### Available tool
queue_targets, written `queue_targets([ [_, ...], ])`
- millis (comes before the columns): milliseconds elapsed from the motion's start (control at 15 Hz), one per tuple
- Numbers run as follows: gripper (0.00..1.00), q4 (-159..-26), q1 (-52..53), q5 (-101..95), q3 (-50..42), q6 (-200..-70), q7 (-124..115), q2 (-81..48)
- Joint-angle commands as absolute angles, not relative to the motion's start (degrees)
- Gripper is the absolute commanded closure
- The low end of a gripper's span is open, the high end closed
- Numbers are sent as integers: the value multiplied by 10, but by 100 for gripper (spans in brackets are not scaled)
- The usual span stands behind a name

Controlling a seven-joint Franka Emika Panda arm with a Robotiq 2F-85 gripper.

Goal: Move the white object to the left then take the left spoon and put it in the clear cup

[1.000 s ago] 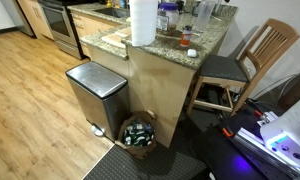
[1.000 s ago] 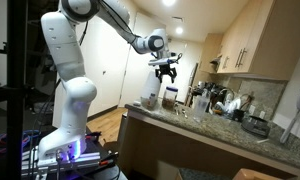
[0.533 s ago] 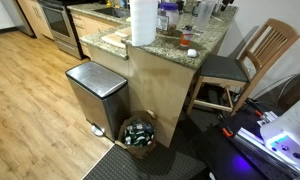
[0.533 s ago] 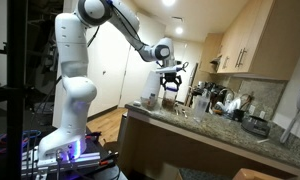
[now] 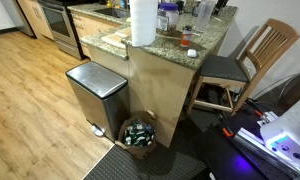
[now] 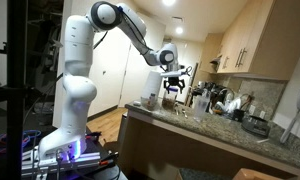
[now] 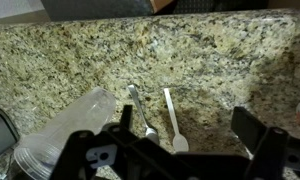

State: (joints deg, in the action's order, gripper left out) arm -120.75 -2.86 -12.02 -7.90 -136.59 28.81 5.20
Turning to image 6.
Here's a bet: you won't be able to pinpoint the light wood upper cabinets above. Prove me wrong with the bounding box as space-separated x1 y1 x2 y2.
199 0 300 81

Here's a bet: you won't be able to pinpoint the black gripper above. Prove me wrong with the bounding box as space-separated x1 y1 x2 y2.
163 75 186 95

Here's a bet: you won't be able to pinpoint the black round pot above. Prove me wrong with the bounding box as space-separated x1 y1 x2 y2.
241 114 271 137

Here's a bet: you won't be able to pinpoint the metal spoon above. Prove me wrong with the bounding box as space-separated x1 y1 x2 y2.
180 106 189 119

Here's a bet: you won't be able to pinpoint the orange label pill bottle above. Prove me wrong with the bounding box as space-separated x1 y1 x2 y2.
148 93 157 108

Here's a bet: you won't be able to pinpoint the metal robot mounting plate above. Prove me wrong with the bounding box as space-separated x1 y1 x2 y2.
21 148 120 180

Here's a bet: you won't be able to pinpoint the blue coiled cable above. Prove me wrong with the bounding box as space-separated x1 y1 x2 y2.
0 129 43 158

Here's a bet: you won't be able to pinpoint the light wood counter cabinet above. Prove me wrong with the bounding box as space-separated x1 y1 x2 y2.
118 99 300 180

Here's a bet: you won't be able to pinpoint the clear plastic cup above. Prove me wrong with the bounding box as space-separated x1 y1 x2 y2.
193 94 211 123

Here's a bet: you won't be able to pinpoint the white paper towel roll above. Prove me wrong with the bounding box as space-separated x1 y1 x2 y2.
143 70 163 101

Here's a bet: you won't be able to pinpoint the plastic jar with purple lid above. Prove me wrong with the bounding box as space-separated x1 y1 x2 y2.
161 89 179 110

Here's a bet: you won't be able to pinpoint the black coffee maker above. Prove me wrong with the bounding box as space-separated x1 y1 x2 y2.
189 79 212 107

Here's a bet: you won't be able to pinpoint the dish rack with dishes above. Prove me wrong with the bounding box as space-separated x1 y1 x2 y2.
213 87 255 118

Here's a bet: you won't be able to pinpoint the white door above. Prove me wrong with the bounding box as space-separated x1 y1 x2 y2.
118 11 166 108

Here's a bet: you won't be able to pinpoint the black metal frame post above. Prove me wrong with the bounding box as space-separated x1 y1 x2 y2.
4 0 28 180

